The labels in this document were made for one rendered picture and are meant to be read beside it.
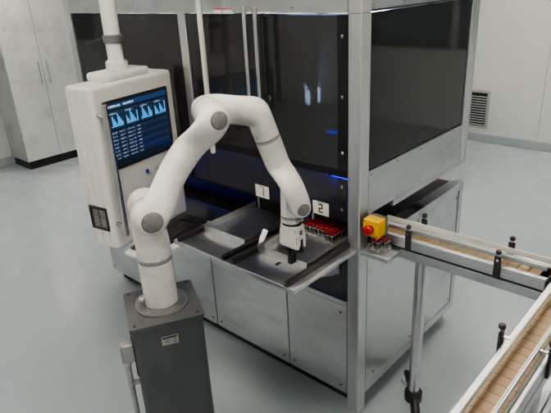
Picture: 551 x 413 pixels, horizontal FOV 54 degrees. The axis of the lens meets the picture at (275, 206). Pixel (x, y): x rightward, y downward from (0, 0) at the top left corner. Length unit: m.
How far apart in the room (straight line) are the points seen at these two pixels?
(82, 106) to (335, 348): 1.56
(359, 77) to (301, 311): 1.18
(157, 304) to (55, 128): 5.19
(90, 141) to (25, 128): 4.38
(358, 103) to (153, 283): 0.98
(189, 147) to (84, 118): 0.79
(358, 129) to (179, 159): 0.69
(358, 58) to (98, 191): 1.28
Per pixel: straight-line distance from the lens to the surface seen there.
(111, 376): 3.16
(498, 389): 1.56
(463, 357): 3.17
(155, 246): 1.87
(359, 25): 2.00
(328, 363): 2.69
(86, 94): 2.41
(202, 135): 1.73
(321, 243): 2.29
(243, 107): 1.81
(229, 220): 2.56
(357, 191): 2.14
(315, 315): 2.58
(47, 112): 6.92
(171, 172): 1.78
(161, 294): 1.94
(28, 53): 6.80
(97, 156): 2.47
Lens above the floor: 1.92
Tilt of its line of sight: 23 degrees down
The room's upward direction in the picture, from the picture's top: 3 degrees counter-clockwise
